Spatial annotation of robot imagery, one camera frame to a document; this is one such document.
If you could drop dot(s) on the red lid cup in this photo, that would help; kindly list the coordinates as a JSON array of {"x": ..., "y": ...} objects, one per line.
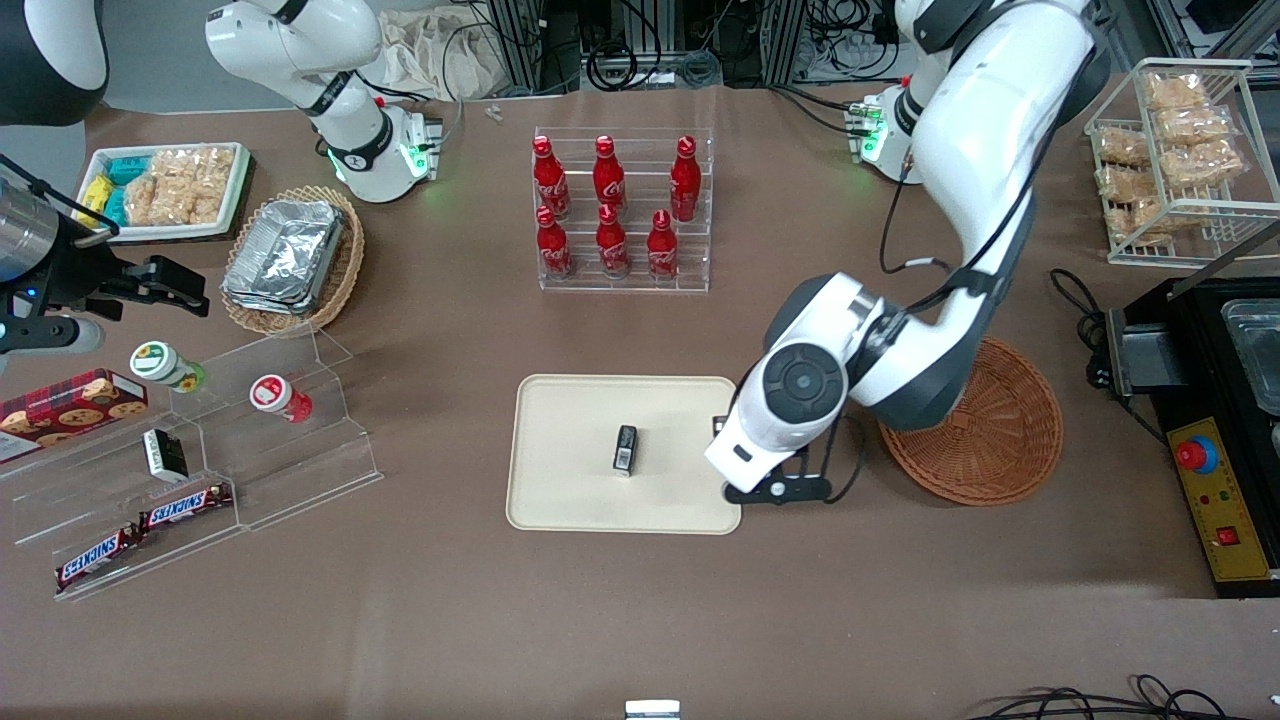
[{"x": 270, "y": 392}]

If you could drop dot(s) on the aluminium frame post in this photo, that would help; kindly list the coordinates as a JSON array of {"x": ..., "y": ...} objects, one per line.
[{"x": 1180, "y": 30}]

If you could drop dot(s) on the aluminium foil container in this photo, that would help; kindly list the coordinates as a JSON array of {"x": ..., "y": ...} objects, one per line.
[{"x": 285, "y": 250}]

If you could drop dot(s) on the black and white small box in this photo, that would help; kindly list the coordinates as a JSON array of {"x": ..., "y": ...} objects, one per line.
[{"x": 165, "y": 455}]

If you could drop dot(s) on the metal pan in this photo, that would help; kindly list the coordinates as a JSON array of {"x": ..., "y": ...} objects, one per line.
[{"x": 1255, "y": 350}]

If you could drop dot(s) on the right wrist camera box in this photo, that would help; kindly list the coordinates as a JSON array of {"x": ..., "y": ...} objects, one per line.
[{"x": 55, "y": 335}]

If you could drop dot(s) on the clear acrylic stepped stand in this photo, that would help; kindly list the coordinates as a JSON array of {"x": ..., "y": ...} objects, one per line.
[{"x": 300, "y": 470}]

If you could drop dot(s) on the fried snack bag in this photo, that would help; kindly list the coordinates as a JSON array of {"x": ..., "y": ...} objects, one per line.
[
  {"x": 1177, "y": 91},
  {"x": 1150, "y": 218},
  {"x": 1192, "y": 125},
  {"x": 1202, "y": 165},
  {"x": 1122, "y": 147},
  {"x": 1128, "y": 183}
]

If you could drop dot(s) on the clear acrylic bottle rack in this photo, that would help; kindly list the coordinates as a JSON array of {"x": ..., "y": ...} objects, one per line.
[{"x": 690, "y": 255}]

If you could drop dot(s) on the red cola bottle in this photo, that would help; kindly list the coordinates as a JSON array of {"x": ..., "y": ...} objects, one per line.
[
  {"x": 553, "y": 250},
  {"x": 662, "y": 250},
  {"x": 612, "y": 248},
  {"x": 685, "y": 180},
  {"x": 608, "y": 180},
  {"x": 550, "y": 185}
]

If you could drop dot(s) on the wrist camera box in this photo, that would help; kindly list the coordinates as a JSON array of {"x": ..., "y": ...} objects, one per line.
[
  {"x": 780, "y": 491},
  {"x": 55, "y": 335}
]

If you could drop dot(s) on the black table appliance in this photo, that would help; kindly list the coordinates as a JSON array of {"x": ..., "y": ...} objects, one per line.
[{"x": 1200, "y": 330}]

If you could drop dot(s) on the yellow snack packet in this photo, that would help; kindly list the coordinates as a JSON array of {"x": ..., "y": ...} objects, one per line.
[{"x": 94, "y": 193}]

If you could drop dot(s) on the teal snack packet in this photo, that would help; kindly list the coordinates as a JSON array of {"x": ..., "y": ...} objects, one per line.
[
  {"x": 115, "y": 207},
  {"x": 127, "y": 169}
]

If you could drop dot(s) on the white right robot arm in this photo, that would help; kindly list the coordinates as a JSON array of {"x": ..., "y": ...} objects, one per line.
[{"x": 350, "y": 150}]

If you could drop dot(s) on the rice cracker pack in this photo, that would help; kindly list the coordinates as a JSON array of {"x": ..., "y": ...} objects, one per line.
[
  {"x": 165, "y": 205},
  {"x": 195, "y": 168}
]

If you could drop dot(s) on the beige plastic tray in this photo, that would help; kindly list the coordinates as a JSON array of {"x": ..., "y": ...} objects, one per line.
[{"x": 570, "y": 450}]

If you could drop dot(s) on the green lid cup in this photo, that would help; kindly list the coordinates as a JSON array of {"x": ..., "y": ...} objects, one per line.
[{"x": 155, "y": 362}]

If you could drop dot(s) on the red cookie box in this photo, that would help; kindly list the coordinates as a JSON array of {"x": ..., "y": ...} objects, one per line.
[{"x": 70, "y": 405}]

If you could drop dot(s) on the yellow emergency stop box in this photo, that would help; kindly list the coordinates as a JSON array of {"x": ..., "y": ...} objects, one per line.
[{"x": 1225, "y": 510}]

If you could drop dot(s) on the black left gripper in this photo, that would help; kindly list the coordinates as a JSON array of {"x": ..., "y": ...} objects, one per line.
[{"x": 715, "y": 419}]

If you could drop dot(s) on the small white device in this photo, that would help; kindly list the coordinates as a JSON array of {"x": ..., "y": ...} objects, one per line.
[{"x": 652, "y": 711}]

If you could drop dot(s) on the aluminium frame rack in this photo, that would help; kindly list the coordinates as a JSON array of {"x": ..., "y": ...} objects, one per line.
[{"x": 520, "y": 45}]

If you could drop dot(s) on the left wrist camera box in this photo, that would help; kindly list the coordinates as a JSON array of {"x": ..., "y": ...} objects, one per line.
[{"x": 780, "y": 491}]

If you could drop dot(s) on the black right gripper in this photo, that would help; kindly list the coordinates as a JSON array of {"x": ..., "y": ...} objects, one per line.
[{"x": 82, "y": 272}]

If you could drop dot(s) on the brown round wicker basket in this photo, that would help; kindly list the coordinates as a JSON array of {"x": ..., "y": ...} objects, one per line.
[{"x": 1000, "y": 440}]

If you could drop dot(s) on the white rectangular snack tray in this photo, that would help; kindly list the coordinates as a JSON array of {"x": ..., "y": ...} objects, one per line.
[{"x": 150, "y": 233}]

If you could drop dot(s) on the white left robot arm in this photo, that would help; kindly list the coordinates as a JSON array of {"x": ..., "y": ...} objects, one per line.
[{"x": 980, "y": 150}]

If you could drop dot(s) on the light oval wicker basket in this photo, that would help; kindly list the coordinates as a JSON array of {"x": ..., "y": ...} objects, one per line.
[{"x": 345, "y": 270}]

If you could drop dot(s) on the Snickers bar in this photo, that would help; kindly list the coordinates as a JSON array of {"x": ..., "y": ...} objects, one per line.
[
  {"x": 95, "y": 558},
  {"x": 185, "y": 507}
]

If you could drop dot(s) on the beige cloth bag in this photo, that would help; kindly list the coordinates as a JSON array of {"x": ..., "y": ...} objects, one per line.
[{"x": 440, "y": 60}]

